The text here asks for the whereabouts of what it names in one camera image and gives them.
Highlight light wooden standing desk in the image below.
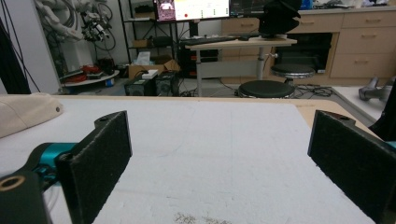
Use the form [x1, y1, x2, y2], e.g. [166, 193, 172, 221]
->
[184, 36, 299, 98]

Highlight grey metal object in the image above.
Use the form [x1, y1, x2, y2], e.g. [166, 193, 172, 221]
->
[358, 76, 395, 103]

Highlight light wooden drawer cabinet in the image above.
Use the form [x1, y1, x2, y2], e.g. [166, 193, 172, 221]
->
[221, 5, 396, 87]

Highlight beige cloth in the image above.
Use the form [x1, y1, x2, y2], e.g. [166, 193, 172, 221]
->
[0, 92, 64, 139]

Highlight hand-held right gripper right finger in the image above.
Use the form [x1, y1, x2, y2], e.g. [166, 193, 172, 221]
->
[307, 109, 396, 224]

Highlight white table mat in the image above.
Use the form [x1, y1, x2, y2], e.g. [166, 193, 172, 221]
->
[0, 98, 376, 224]

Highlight black metal shelf rack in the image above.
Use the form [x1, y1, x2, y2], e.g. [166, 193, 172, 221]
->
[117, 0, 179, 64]

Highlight dark computer monitor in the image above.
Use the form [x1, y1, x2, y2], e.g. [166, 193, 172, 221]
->
[229, 0, 276, 19]

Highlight black keyboard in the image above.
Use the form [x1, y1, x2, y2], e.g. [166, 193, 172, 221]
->
[179, 35, 238, 47]

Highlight black computer case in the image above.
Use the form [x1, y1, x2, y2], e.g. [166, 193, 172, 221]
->
[155, 71, 180, 97]
[123, 77, 157, 97]

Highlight bright computer monitor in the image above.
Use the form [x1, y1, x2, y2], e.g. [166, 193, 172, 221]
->
[154, 0, 232, 22]

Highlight black floor cables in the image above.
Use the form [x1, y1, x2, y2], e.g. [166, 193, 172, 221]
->
[294, 83, 334, 99]

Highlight black bulky device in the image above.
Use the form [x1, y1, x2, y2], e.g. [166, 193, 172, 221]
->
[257, 0, 303, 40]

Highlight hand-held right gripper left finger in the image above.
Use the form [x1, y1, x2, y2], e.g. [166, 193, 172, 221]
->
[55, 110, 134, 224]

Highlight black round stool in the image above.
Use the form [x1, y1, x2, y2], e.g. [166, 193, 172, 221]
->
[270, 63, 317, 87]
[237, 79, 296, 99]

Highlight white round platform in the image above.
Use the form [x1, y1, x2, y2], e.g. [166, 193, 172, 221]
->
[60, 69, 120, 89]

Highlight brown cardboard box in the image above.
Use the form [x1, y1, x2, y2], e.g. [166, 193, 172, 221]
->
[127, 59, 181, 80]

